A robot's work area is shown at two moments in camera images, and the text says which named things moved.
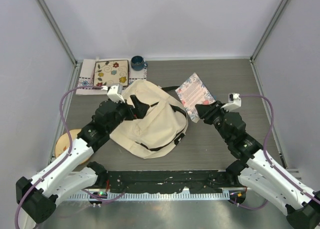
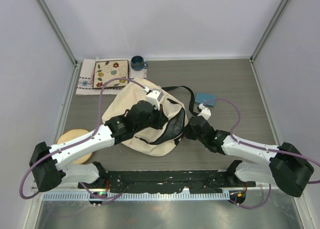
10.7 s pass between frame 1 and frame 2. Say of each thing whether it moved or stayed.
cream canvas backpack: stayed
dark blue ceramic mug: stayed
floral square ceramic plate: stayed
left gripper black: moved
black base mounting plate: stayed
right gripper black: moved
